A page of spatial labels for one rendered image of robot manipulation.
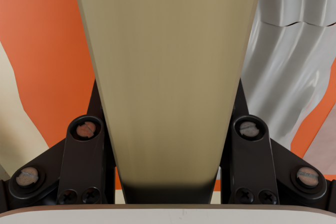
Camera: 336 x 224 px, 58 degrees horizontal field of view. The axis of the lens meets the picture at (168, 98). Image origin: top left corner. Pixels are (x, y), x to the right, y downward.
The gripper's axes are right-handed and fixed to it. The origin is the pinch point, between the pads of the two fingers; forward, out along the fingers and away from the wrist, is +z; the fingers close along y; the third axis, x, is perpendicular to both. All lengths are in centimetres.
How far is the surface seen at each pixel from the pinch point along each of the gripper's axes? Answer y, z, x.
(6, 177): -15.2, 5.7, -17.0
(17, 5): -7.9, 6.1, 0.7
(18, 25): -8.4, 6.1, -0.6
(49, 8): -6.3, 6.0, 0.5
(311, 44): 8.0, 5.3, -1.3
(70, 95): -6.7, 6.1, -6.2
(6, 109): -11.7, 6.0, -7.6
